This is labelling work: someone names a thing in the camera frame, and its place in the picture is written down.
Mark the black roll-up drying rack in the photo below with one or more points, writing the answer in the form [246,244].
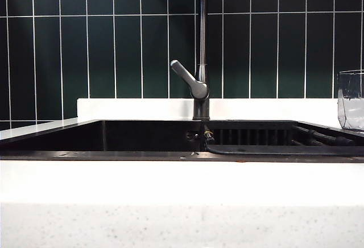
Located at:
[270,149]

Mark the dark metal gooseneck faucet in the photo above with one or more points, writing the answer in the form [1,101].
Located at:
[202,32]

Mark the clear glass mug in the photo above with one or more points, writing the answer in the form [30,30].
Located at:
[352,103]

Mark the black kitchen sink basin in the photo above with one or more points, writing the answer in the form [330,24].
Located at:
[85,140]

